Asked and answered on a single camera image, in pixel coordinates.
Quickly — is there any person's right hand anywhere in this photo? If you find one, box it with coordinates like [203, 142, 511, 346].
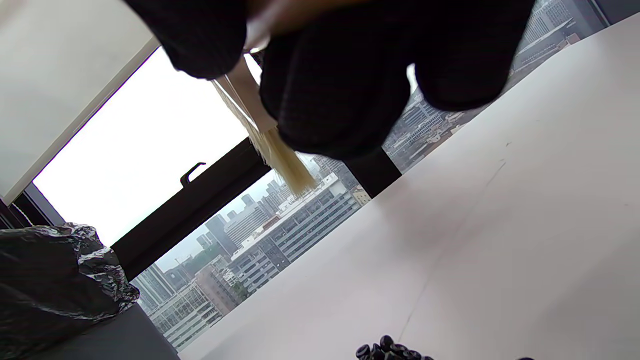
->
[122, 0, 536, 161]

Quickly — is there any beige hand broom wooden handle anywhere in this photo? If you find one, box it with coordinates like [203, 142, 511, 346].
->
[210, 0, 371, 197]

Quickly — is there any pile of coffee beans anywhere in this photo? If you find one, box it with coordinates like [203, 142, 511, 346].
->
[355, 334, 536, 360]

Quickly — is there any grey food waste bin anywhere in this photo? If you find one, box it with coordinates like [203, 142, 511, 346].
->
[30, 302, 181, 360]

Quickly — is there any black plastic bin bag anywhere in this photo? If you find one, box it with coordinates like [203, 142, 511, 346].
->
[0, 222, 141, 360]

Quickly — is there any white table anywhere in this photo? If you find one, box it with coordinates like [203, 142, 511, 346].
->
[177, 12, 640, 360]

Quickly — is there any black window handle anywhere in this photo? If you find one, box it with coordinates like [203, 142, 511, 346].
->
[180, 161, 207, 187]

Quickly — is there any black window frame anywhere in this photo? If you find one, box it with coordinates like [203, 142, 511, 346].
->
[0, 0, 640, 282]

